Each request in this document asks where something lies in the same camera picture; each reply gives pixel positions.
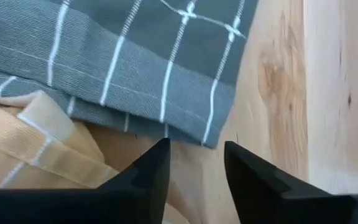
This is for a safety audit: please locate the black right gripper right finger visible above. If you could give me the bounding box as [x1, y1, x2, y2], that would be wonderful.
[224, 140, 358, 224]

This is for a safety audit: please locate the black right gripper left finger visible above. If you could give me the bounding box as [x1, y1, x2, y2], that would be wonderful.
[0, 138, 171, 224]

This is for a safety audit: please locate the orange checked towel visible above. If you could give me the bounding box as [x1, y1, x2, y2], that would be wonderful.
[0, 90, 229, 224]

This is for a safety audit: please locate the grey checked towel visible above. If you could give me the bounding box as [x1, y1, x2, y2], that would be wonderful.
[0, 0, 259, 149]

